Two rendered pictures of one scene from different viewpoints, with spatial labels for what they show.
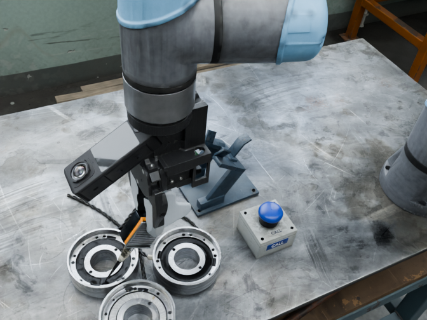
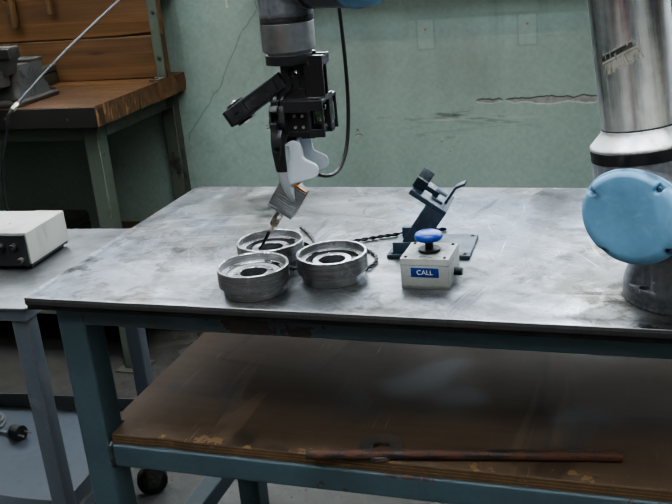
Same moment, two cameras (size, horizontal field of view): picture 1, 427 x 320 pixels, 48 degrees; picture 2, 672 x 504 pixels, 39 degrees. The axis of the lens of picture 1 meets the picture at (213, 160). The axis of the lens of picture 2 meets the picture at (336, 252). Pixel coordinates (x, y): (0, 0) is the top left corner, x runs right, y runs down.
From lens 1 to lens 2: 1.10 m
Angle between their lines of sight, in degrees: 49
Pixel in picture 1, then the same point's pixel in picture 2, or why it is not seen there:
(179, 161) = (294, 101)
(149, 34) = not seen: outside the picture
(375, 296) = (624, 484)
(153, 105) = (266, 35)
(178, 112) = (282, 44)
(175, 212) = (301, 168)
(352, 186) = (589, 276)
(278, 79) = not seen: hidden behind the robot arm
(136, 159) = (265, 93)
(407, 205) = (628, 291)
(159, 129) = (273, 60)
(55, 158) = (320, 211)
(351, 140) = not seen: hidden behind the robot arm
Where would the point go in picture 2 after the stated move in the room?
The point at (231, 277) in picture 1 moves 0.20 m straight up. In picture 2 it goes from (363, 289) to (352, 153)
